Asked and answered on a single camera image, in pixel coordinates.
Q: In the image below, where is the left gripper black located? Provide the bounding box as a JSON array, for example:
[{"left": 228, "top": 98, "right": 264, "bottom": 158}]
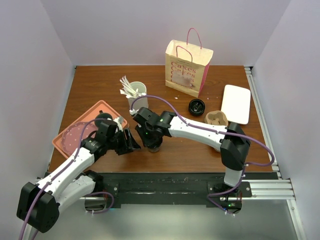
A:
[{"left": 106, "top": 127, "right": 141, "bottom": 155}]

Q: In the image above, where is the dark translucent plastic cup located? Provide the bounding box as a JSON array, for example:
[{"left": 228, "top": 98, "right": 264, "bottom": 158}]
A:
[{"left": 147, "top": 143, "right": 162, "bottom": 153}]

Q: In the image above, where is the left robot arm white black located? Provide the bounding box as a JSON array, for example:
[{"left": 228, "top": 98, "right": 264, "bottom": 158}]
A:
[{"left": 16, "top": 117, "right": 140, "bottom": 239}]

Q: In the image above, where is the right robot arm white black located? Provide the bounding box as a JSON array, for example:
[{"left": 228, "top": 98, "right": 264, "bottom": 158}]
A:
[{"left": 129, "top": 107, "right": 251, "bottom": 197}]

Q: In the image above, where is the white cylindrical holder cup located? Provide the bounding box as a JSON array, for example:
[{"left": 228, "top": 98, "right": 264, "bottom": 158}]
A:
[{"left": 127, "top": 81, "right": 149, "bottom": 110}]

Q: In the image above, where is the salmon pink plastic tray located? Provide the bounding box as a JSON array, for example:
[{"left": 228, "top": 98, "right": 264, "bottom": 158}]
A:
[{"left": 52, "top": 100, "right": 121, "bottom": 159}]

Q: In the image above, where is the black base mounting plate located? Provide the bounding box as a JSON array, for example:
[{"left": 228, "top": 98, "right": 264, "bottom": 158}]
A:
[{"left": 79, "top": 172, "right": 251, "bottom": 210}]

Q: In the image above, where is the black cup lid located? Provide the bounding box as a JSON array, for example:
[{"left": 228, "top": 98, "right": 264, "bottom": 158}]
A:
[{"left": 188, "top": 98, "right": 206, "bottom": 117}]

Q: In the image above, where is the pink dotted plate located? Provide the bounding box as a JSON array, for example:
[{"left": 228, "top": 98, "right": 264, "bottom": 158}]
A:
[{"left": 61, "top": 122, "right": 98, "bottom": 157}]

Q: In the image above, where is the brown pulp cup carrier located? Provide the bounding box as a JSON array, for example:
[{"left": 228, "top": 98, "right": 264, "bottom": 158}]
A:
[{"left": 204, "top": 110, "right": 230, "bottom": 153}]

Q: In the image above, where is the white rectangular plate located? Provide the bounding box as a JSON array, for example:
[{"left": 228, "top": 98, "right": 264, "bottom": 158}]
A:
[{"left": 221, "top": 84, "right": 251, "bottom": 125}]

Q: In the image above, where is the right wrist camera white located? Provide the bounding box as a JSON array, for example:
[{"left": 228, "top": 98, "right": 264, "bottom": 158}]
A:
[{"left": 129, "top": 109, "right": 138, "bottom": 116}]

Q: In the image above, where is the paper bag with pink handles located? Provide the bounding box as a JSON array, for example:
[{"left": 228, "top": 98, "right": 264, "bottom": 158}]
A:
[{"left": 165, "top": 39, "right": 214, "bottom": 98}]

